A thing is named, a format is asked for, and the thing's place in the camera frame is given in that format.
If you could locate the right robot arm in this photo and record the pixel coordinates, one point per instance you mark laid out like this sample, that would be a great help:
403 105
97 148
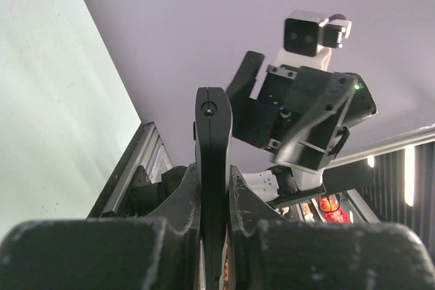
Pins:
281 186

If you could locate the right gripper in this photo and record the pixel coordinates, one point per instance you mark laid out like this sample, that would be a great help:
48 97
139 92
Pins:
297 115

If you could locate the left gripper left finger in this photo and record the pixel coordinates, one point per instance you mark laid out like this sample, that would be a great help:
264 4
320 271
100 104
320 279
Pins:
158 251

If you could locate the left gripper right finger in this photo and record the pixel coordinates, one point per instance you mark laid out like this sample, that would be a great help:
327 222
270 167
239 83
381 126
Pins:
266 251

